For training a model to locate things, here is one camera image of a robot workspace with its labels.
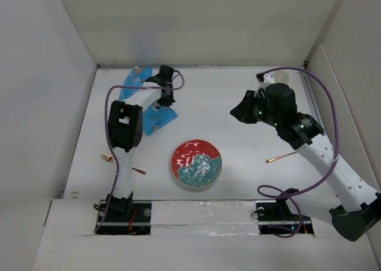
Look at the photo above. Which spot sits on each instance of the red and teal floral plate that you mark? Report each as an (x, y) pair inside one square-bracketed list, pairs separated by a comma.
[(196, 164)]

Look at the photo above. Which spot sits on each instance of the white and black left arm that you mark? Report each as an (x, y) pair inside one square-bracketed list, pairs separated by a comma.
[(125, 131)]

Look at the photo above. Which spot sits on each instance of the copper fork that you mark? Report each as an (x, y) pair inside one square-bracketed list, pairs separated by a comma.
[(110, 159)]

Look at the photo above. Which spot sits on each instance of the blue space-print cloth placemat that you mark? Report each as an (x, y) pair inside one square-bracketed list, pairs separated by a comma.
[(155, 116)]

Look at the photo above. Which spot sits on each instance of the copper spoon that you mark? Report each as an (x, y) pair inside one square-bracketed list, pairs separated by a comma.
[(280, 157)]

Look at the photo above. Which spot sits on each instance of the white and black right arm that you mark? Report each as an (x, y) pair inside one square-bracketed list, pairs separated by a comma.
[(356, 208)]

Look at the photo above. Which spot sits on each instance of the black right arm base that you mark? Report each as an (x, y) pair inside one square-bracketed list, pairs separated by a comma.
[(279, 216)]

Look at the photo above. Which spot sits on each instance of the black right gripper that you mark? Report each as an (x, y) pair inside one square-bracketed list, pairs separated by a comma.
[(241, 112)]

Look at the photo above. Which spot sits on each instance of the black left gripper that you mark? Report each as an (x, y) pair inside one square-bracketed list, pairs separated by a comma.
[(166, 102)]

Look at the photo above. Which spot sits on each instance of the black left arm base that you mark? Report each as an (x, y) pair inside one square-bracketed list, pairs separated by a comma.
[(123, 216)]

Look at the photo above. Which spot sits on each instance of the pale yellow paper cup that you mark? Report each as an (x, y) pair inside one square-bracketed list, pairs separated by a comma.
[(281, 76)]

